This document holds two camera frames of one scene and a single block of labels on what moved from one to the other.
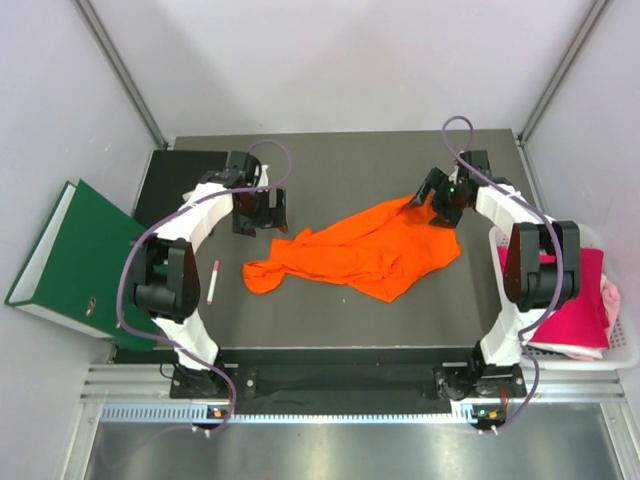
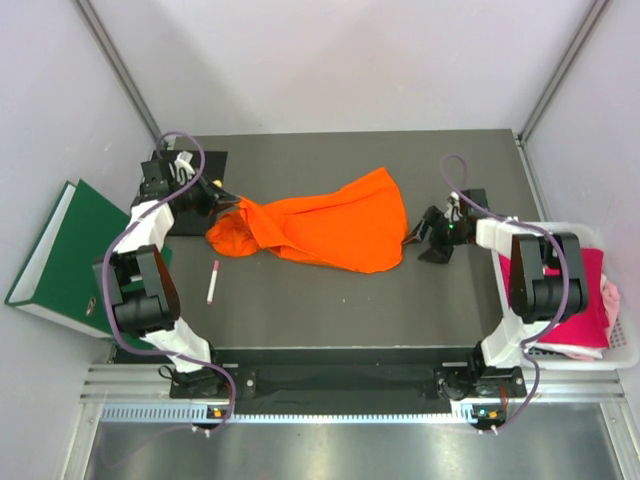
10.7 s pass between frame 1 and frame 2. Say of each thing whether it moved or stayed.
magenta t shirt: stayed
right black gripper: moved
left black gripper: moved
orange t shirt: moved
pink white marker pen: stayed
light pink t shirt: stayed
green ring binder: stayed
